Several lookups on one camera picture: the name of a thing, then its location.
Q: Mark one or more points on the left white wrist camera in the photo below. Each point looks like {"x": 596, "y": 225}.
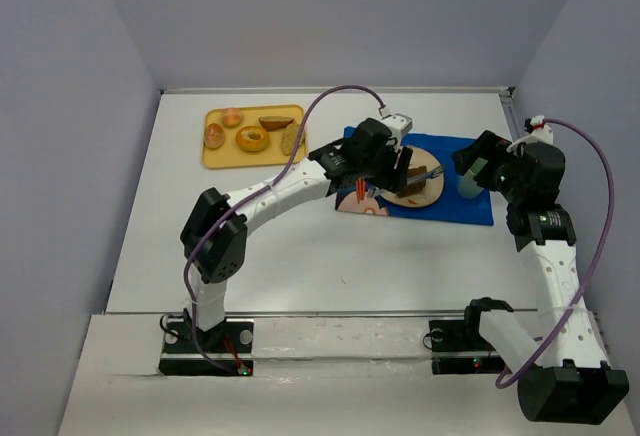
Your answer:
{"x": 399, "y": 124}

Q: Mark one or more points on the blue placemat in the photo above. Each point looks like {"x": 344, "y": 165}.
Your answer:
{"x": 450, "y": 207}

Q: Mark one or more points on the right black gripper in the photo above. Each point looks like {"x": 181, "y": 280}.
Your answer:
{"x": 480, "y": 154}

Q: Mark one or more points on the dark brown bread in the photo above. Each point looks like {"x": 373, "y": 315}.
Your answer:
{"x": 415, "y": 188}

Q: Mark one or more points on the beige decorated plate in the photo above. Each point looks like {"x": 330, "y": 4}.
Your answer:
{"x": 424, "y": 193}

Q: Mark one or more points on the metal tongs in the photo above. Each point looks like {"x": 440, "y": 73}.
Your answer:
{"x": 373, "y": 191}

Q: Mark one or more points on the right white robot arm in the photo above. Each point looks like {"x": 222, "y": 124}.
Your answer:
{"x": 566, "y": 377}

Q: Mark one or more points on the round bun left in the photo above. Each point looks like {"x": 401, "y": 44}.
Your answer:
{"x": 214, "y": 136}

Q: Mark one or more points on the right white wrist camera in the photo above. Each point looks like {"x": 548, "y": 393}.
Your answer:
{"x": 536, "y": 130}

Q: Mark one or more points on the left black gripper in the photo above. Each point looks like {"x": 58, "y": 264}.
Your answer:
{"x": 396, "y": 168}

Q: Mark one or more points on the yellow tray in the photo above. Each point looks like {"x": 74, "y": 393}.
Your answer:
{"x": 230, "y": 155}

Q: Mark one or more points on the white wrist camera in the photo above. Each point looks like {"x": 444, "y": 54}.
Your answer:
{"x": 536, "y": 130}
{"x": 399, "y": 124}

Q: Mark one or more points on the round bun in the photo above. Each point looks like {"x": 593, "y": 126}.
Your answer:
{"x": 231, "y": 117}
{"x": 214, "y": 136}

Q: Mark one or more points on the metal rail front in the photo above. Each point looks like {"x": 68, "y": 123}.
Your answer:
{"x": 432, "y": 314}

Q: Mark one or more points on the seeded bread slice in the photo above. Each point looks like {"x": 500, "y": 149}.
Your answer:
{"x": 289, "y": 137}

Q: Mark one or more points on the bagel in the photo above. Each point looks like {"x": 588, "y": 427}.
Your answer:
{"x": 252, "y": 139}

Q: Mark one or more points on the round bun top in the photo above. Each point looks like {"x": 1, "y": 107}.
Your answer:
{"x": 231, "y": 117}

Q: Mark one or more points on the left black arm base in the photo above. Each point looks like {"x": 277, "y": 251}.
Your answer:
{"x": 228, "y": 347}

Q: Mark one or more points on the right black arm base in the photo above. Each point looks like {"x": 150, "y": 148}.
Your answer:
{"x": 454, "y": 353}

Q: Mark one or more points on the half baguette piece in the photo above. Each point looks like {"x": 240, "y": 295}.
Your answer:
{"x": 275, "y": 123}

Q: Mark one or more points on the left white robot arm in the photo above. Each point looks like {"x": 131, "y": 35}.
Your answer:
{"x": 216, "y": 232}

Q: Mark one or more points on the green cup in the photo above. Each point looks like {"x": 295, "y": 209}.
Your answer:
{"x": 467, "y": 186}

